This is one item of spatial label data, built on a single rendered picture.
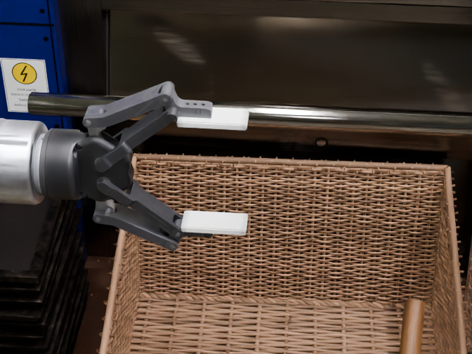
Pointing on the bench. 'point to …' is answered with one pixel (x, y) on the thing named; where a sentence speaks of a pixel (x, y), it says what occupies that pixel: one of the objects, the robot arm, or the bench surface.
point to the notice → (22, 81)
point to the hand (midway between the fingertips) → (236, 173)
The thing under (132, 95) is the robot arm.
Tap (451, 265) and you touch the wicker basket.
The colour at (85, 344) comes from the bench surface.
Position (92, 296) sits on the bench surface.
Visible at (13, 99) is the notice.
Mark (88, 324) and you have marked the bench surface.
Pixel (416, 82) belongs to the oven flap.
